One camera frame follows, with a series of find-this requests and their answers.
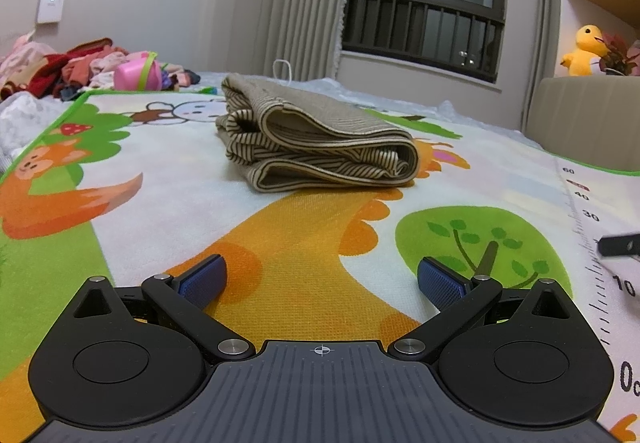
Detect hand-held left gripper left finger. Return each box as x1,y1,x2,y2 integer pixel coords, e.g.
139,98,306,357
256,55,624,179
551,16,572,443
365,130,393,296
72,254,256,363

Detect white cable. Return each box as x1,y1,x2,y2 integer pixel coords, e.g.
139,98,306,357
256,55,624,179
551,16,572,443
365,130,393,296
272,58,294,85

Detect white wall device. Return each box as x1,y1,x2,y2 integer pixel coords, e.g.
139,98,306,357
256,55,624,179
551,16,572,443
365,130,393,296
36,0,67,25

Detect cartoon animal play mat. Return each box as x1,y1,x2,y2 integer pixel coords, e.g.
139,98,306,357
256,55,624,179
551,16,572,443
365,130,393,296
0,88,640,443

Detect beige striped pants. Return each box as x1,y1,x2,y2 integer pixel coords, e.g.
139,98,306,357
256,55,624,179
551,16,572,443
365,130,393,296
215,73,419,195

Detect beige sofa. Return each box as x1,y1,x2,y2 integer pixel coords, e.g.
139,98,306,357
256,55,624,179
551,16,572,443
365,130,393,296
521,76,640,174

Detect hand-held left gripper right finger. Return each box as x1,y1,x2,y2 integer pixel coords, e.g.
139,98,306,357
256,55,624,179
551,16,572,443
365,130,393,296
389,257,576,364

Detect yellow plush duck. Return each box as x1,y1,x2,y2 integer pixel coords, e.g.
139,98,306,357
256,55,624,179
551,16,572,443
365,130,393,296
560,24,609,78

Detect pile of colourful clothes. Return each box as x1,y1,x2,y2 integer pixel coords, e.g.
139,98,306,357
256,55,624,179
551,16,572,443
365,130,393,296
0,34,202,105

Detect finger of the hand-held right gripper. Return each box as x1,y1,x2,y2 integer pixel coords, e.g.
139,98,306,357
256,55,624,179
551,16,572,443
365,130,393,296
597,233,640,260

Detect pink toy bucket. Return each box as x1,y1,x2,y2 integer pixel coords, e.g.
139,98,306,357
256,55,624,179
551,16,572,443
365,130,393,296
114,51,164,92

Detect red leaf potted plant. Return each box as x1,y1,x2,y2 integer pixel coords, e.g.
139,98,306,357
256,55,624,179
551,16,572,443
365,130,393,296
597,33,640,77

